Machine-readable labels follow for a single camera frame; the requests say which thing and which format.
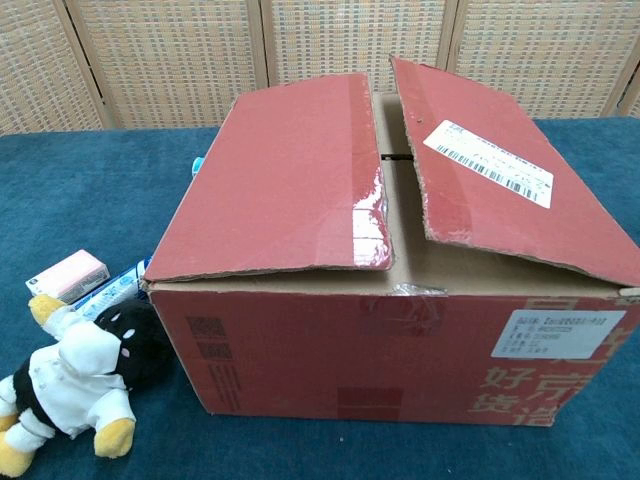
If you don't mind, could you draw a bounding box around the blue felt table cover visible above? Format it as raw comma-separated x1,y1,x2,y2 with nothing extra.
0,117,640,480

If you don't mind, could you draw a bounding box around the woven rattan folding screen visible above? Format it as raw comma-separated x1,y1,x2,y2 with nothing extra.
0,0,640,136

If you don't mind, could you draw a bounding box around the black plush toy white coat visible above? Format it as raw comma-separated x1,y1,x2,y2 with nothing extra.
0,292,174,479

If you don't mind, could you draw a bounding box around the blue white tube package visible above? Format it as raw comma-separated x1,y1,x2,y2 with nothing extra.
69,257,154,321

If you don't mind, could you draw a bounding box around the red cardboard box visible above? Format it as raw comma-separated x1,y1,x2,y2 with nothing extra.
141,55,640,429

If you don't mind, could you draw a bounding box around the small pink carton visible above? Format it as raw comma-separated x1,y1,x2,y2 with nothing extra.
25,249,111,305

